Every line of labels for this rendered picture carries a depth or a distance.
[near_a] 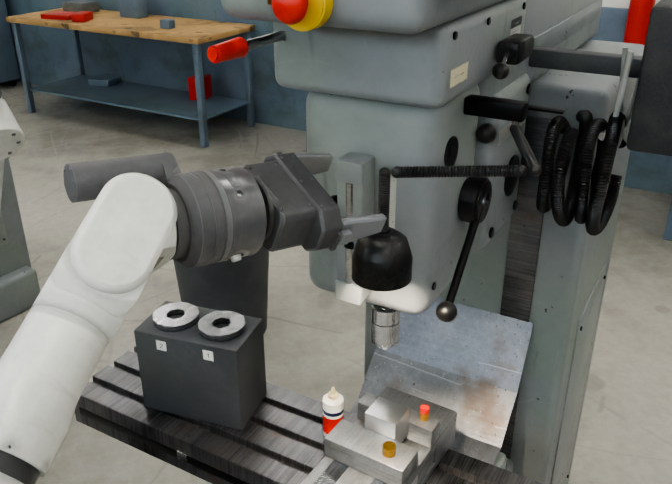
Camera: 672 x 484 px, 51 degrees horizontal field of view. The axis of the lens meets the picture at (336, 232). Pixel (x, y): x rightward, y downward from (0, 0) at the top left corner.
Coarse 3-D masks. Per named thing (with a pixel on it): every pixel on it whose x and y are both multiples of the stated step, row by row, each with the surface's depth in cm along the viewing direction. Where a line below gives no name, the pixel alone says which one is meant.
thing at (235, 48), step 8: (280, 32) 89; (232, 40) 81; (240, 40) 82; (248, 40) 84; (256, 40) 85; (264, 40) 86; (272, 40) 87; (280, 40) 89; (208, 48) 79; (216, 48) 79; (224, 48) 79; (232, 48) 80; (240, 48) 81; (248, 48) 82; (208, 56) 79; (216, 56) 79; (224, 56) 79; (232, 56) 81; (240, 56) 82
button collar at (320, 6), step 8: (312, 0) 73; (320, 0) 73; (328, 0) 73; (312, 8) 73; (320, 8) 73; (328, 8) 73; (312, 16) 74; (320, 16) 73; (328, 16) 74; (296, 24) 75; (304, 24) 74; (312, 24) 74; (320, 24) 75
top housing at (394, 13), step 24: (240, 0) 80; (264, 0) 78; (336, 0) 74; (360, 0) 72; (384, 0) 71; (408, 0) 70; (432, 0) 71; (456, 0) 77; (480, 0) 84; (336, 24) 76; (360, 24) 74; (384, 24) 73; (408, 24) 71; (432, 24) 74
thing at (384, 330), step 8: (376, 320) 113; (384, 320) 112; (392, 320) 112; (376, 328) 114; (384, 328) 113; (392, 328) 113; (376, 336) 114; (384, 336) 114; (392, 336) 114; (376, 344) 115; (384, 344) 114; (392, 344) 115
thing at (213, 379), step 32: (160, 320) 137; (192, 320) 137; (224, 320) 138; (256, 320) 140; (160, 352) 137; (192, 352) 134; (224, 352) 131; (256, 352) 139; (160, 384) 140; (192, 384) 137; (224, 384) 134; (256, 384) 142; (192, 416) 141; (224, 416) 138
